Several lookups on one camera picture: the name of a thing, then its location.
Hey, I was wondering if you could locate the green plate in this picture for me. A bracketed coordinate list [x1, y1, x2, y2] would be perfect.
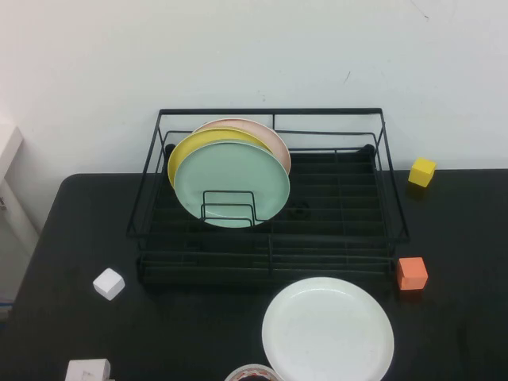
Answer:
[173, 141, 291, 229]

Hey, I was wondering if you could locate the pink plate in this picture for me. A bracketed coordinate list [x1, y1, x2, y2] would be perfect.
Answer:
[193, 117, 293, 175]

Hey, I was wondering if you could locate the white cabinet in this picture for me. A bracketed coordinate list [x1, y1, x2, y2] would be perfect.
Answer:
[0, 118, 43, 310]

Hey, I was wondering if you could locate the yellow cube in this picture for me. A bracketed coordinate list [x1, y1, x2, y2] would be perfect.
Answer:
[408, 156, 437, 187]

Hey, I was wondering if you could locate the black wire dish rack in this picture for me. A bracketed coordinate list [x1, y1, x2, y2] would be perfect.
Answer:
[125, 106, 410, 279]

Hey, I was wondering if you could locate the black plastic drain tray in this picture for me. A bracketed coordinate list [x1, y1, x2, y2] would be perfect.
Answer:
[137, 143, 398, 294]

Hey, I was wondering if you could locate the white cube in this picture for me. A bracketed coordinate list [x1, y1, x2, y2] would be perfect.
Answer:
[92, 267, 126, 301]

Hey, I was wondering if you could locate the yellow plate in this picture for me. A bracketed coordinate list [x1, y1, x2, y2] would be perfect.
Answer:
[167, 127, 275, 190]

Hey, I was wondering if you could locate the red and white tape roll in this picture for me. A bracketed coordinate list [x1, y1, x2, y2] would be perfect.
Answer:
[224, 363, 279, 381]

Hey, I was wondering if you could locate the orange cube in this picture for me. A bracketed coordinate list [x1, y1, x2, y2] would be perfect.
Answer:
[395, 256, 429, 291]

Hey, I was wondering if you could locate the white block with pencil mark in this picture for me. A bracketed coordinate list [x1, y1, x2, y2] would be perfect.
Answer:
[64, 358, 112, 381]

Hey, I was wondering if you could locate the white plate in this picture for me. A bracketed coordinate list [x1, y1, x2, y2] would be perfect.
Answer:
[261, 276, 395, 381]

